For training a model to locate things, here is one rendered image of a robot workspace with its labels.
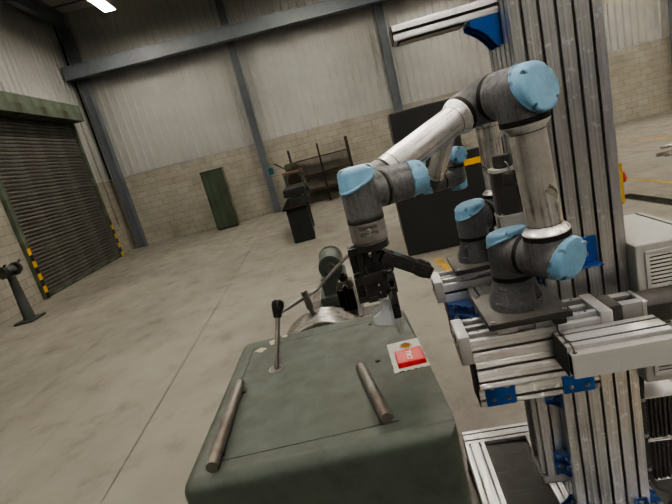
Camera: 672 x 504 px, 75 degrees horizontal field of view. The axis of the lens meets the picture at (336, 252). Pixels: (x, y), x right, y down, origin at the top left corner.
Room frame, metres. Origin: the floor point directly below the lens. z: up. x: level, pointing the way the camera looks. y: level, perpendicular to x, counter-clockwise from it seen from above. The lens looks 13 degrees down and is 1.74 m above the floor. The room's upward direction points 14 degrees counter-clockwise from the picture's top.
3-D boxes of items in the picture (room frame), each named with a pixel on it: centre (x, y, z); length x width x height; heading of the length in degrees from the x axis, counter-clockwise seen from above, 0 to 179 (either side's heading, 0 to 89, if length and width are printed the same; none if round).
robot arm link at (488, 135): (1.72, -0.68, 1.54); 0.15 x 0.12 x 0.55; 103
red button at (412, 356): (0.87, -0.10, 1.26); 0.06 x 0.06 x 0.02; 87
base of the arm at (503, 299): (1.20, -0.48, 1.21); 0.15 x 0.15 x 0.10
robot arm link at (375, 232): (0.87, -0.07, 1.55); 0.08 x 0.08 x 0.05
